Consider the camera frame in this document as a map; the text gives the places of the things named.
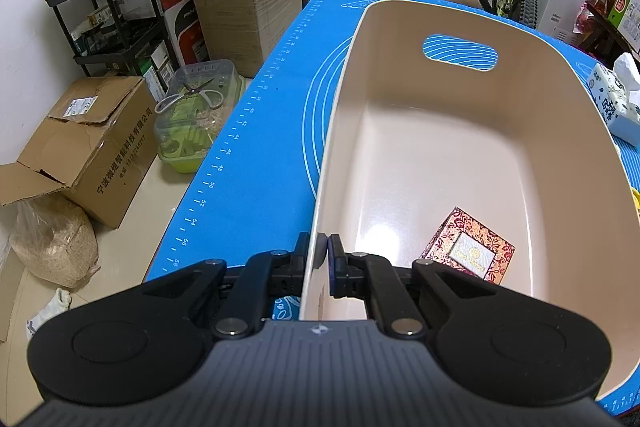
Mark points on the white tissue pack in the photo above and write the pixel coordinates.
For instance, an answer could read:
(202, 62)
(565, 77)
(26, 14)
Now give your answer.
(612, 102)

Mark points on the blue silicone mat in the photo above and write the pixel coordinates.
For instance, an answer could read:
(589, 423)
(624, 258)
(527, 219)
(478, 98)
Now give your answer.
(280, 157)

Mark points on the red patterned box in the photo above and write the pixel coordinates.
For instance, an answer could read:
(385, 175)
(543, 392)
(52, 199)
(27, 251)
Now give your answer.
(470, 242)

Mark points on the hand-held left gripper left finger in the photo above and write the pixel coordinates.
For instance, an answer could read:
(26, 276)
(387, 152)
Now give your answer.
(303, 257)

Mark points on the green carton with red label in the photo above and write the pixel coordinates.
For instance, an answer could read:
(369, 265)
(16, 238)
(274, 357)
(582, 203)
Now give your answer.
(627, 12)

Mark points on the clear sack of grain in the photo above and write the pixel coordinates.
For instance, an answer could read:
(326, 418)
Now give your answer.
(55, 242)

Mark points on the open cardboard box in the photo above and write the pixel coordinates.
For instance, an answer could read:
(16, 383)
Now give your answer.
(100, 147)

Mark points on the taped large cardboard box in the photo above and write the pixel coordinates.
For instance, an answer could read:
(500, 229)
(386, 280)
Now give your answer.
(250, 27)

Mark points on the beige plastic bin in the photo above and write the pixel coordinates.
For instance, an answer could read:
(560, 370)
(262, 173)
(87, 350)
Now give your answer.
(450, 157)

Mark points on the white rag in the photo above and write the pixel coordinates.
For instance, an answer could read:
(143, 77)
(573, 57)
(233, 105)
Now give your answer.
(50, 307)

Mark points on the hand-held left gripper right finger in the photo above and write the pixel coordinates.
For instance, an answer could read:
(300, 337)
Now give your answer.
(331, 268)

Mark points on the red and black appliance box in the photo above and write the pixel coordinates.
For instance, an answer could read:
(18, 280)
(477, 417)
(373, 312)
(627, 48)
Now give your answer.
(185, 22)

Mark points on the green clear plastic container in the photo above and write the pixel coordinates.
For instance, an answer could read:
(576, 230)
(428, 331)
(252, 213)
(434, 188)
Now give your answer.
(200, 137)

